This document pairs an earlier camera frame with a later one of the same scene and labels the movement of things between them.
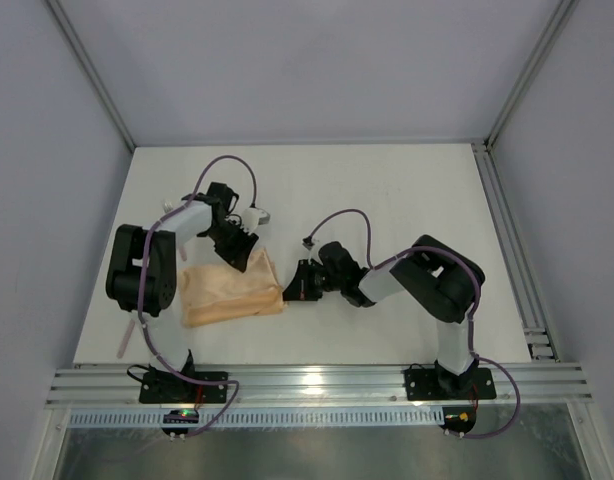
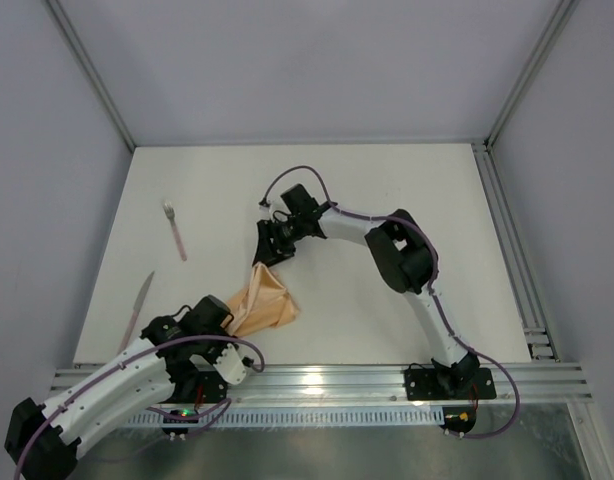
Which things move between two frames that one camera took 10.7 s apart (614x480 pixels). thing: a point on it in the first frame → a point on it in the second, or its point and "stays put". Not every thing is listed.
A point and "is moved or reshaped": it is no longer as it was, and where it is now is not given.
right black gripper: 311,276 → 275,238
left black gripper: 231,240 → 219,314
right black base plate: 433,384 stays put
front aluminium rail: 317,385 stays put
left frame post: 63,19 stays put
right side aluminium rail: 537,332 stays put
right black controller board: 458,420 stays put
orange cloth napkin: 219,292 is moved or reshaped
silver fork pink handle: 168,206 stays put
